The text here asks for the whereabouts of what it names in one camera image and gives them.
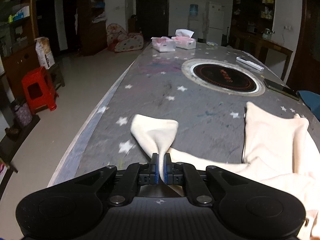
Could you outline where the round black induction cooktop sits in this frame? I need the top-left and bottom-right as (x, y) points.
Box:
(181, 59), (265, 97)

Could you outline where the white printed carton bag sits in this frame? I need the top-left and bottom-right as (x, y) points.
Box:
(34, 37), (55, 69)

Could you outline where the small green dish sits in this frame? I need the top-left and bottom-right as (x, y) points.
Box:
(206, 42), (217, 47)

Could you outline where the small white pink tissue box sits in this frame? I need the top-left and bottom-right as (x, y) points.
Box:
(151, 36), (176, 53)

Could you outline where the black smartphone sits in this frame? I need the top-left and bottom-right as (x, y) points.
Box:
(264, 79), (299, 101)

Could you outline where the water dispenser with blue bottle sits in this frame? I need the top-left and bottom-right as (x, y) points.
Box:
(187, 4), (200, 39)

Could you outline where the polka dot kids sofa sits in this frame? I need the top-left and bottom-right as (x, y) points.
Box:
(106, 23), (144, 53)

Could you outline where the grey star pattern tablecloth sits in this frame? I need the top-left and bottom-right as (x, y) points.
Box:
(50, 43), (319, 185)

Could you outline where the cream garment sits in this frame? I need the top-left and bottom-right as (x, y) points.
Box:
(131, 102), (319, 239)

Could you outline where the red plastic stool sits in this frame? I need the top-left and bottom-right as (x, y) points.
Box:
(22, 67), (59, 115)

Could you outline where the white tissue box with tissue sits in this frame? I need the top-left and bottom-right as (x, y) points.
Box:
(171, 29), (196, 50)

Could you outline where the white refrigerator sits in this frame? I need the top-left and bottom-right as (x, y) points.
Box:
(204, 2), (225, 45)

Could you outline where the dark wooden side table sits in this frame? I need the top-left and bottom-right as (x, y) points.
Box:
(246, 34), (293, 81)

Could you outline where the dark shelf unit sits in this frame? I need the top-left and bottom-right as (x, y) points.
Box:
(1, 0), (40, 98)

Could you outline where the white remote control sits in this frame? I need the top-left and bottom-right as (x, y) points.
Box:
(236, 57), (264, 72)

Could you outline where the blue sofa cushion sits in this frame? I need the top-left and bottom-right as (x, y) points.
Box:
(298, 90), (320, 121)

